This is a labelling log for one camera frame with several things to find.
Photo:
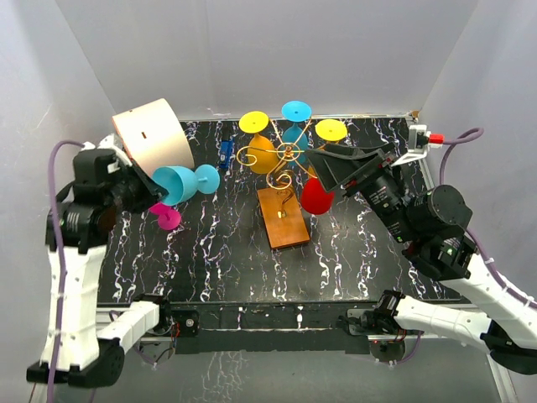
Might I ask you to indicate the yellow wine glass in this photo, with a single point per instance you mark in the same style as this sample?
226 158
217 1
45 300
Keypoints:
330 131
260 155

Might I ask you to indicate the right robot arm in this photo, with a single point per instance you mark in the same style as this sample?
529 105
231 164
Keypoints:
432 226

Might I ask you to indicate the wooden rack base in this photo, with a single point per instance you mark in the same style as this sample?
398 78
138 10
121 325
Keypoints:
283 219

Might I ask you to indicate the yellow wine glass left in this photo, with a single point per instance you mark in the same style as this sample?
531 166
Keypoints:
260 155

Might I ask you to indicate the pink wine glass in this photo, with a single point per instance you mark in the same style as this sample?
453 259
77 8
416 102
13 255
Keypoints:
168 218

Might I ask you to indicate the yellow wine glass right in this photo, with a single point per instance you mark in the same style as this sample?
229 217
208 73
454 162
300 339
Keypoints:
330 131

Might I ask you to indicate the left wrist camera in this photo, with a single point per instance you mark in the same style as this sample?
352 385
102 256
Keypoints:
114 142

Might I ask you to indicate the teal wine glass back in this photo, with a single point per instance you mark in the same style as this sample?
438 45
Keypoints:
296 112

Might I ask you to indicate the blue stapler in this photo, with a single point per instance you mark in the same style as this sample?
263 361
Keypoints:
225 153

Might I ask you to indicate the light blue wine glass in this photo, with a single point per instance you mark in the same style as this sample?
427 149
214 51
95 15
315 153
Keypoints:
182 183

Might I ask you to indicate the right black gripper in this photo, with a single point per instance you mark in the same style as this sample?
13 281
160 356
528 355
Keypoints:
347 162

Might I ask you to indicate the red wine glass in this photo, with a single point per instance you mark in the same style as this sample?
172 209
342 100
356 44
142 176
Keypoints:
314 199

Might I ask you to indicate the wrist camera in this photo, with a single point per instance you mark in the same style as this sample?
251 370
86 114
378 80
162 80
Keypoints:
421 140
114 142

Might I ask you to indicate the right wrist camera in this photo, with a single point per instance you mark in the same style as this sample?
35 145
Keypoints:
421 140

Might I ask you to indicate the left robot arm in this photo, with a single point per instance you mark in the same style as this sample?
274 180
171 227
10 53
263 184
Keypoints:
82 215

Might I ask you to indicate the white cylindrical box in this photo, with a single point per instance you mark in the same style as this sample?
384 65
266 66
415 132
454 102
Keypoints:
153 137

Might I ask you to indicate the gold wire glass rack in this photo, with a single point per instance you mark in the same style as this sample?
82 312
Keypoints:
280 177

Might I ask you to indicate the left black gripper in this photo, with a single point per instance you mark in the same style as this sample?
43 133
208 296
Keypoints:
152 191

